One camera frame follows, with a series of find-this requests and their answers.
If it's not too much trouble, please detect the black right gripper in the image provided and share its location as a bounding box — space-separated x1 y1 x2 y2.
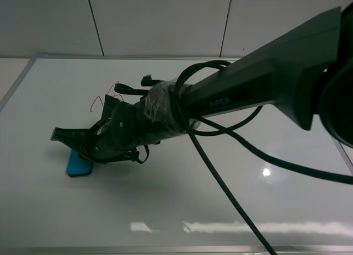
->
50 95 149 164

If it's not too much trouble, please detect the blue whiteboard eraser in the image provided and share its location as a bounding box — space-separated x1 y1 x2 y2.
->
66 150 93 178

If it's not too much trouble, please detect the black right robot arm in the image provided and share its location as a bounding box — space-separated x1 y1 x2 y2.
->
51 6 352 163

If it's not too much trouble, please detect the red marker scribble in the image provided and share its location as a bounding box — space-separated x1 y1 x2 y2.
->
90 81 124 112

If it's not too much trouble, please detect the white whiteboard with aluminium frame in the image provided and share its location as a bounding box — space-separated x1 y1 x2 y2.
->
1 58 352 254

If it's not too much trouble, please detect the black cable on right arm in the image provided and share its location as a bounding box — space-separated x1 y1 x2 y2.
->
114 60 353 255

